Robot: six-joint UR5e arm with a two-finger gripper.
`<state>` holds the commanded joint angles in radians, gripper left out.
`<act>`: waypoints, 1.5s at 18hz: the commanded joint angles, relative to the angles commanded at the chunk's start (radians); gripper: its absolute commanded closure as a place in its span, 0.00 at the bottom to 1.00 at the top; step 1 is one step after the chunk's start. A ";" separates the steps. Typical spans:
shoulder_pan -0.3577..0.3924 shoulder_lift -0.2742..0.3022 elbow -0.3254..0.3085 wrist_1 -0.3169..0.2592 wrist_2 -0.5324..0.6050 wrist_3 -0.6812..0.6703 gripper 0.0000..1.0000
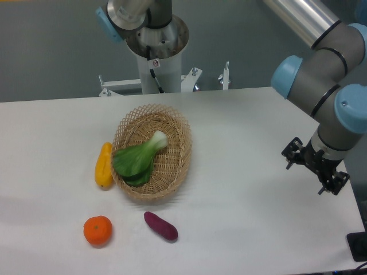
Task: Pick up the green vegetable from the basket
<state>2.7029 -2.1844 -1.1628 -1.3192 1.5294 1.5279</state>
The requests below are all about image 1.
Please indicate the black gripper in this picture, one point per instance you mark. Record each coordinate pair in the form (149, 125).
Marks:
(325, 169)

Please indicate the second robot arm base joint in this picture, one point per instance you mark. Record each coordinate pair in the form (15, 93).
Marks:
(121, 19)

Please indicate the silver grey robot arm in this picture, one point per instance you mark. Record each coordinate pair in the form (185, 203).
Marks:
(313, 86)

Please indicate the woven wicker basket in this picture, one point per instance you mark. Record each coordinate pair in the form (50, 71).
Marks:
(171, 163)

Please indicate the green bok choy vegetable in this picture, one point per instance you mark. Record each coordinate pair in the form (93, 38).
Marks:
(135, 163)

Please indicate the black device at table edge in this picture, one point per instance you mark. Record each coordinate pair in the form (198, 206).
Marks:
(357, 245)

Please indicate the purple sweet potato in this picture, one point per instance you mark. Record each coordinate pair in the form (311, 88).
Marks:
(161, 227)

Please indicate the yellow pepper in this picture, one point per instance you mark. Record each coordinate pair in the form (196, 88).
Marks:
(103, 176)

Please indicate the orange mandarin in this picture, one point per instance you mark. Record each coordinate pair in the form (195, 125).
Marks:
(97, 230)

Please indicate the white metal frame bracket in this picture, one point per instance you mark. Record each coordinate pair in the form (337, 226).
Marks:
(188, 83)

